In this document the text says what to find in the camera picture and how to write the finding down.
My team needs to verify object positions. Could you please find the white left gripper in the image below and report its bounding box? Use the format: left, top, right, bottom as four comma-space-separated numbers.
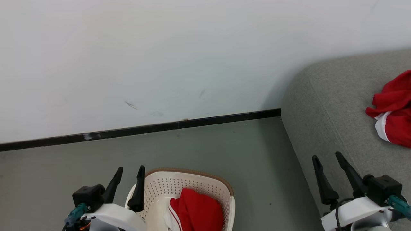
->
82, 165, 148, 231

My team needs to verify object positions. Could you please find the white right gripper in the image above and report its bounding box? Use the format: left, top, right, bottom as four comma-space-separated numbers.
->
312, 151, 390, 231

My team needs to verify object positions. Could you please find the red garment with white stripes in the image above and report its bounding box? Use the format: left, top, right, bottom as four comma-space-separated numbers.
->
163, 188, 224, 231

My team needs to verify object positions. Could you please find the red garment with white band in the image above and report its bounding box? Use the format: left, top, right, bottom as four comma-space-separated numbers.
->
365, 70, 411, 148

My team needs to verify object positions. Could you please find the grey fabric sofa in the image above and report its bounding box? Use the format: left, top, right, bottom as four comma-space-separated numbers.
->
281, 49, 411, 231

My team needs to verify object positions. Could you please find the white perforated laundry basket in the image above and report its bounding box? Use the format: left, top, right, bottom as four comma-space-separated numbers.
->
125, 167, 236, 231

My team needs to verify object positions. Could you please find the thin black right gripper cable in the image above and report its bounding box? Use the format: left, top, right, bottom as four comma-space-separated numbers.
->
335, 197, 355, 231

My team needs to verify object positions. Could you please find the teal cable connector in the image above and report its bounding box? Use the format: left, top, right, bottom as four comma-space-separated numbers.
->
64, 203, 89, 227
387, 195, 411, 220

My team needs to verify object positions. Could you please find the black wall baseboard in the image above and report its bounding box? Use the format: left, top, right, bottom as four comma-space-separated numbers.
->
0, 108, 281, 152

